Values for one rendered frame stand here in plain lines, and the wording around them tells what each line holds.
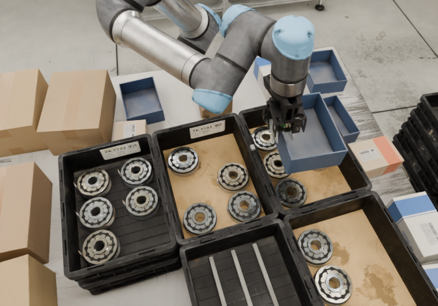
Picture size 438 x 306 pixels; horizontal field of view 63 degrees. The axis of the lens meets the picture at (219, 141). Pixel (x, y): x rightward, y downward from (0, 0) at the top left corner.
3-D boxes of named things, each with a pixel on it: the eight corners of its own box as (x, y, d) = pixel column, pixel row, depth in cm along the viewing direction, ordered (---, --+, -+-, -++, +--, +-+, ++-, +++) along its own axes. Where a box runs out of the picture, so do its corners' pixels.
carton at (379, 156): (358, 181, 133) (365, 171, 127) (343, 155, 140) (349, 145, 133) (396, 170, 135) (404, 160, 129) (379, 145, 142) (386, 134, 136)
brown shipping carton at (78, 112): (66, 98, 157) (51, 72, 144) (116, 95, 158) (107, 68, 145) (53, 156, 140) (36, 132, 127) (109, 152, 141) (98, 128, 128)
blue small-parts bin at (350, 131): (300, 113, 152) (303, 102, 146) (332, 105, 154) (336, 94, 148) (321, 151, 141) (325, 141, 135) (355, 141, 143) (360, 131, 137)
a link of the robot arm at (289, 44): (286, 5, 67) (326, 23, 63) (282, 50, 76) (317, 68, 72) (261, 27, 64) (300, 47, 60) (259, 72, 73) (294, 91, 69)
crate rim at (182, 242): (152, 136, 120) (150, 132, 118) (236, 115, 125) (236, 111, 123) (178, 249, 98) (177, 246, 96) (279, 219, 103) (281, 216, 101)
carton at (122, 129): (119, 133, 146) (115, 121, 140) (148, 130, 147) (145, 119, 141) (116, 166, 137) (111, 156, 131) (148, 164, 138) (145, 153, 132)
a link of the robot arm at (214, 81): (72, 20, 91) (204, 111, 68) (91, -19, 90) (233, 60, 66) (105, 38, 101) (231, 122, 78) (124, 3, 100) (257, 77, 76)
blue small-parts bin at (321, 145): (264, 115, 104) (268, 99, 98) (313, 107, 106) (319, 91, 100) (286, 174, 93) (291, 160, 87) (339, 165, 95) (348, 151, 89)
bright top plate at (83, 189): (75, 173, 118) (75, 172, 117) (106, 164, 120) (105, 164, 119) (79, 199, 112) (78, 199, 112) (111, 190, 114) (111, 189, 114)
